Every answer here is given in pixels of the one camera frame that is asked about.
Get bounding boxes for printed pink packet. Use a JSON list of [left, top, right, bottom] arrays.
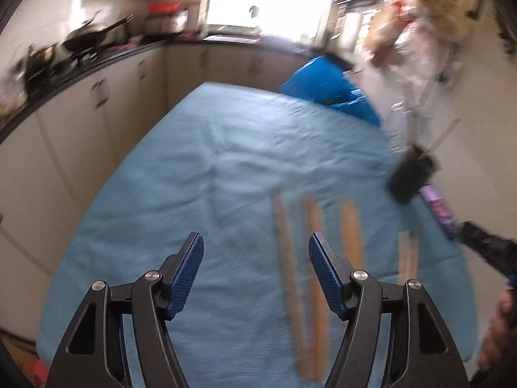
[[420, 185, 459, 233]]

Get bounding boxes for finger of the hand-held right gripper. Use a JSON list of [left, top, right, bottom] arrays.
[[446, 220, 517, 281]]

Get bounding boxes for person's right hand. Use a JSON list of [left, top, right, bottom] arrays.
[[477, 289, 517, 372]]

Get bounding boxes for blue plastic bag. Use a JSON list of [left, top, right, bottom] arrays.
[[280, 56, 381, 127]]

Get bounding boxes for wooden chopstick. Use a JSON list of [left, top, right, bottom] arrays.
[[338, 201, 366, 269], [407, 234, 421, 281], [300, 196, 329, 384], [420, 118, 462, 158], [398, 231, 409, 286], [271, 188, 316, 381]]

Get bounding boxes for white kitchen cabinets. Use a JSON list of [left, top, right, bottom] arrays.
[[0, 42, 320, 344]]

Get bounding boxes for black wok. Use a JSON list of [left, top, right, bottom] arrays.
[[60, 14, 135, 51]]

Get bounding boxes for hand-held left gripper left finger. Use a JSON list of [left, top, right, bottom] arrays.
[[46, 232, 205, 388]]

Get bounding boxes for clear plastic bags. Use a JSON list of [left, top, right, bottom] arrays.
[[361, 0, 479, 122]]

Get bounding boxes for dark grey utensil holder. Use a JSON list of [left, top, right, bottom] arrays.
[[387, 143, 440, 205]]

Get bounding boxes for blue table cloth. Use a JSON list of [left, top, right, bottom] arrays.
[[36, 82, 474, 388]]

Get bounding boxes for steel pot with red lid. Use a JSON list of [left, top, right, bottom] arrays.
[[146, 2, 190, 33]]

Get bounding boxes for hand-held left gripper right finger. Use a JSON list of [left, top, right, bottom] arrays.
[[308, 232, 471, 388]]

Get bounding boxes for black kitchen countertop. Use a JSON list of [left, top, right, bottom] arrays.
[[0, 34, 324, 144]]

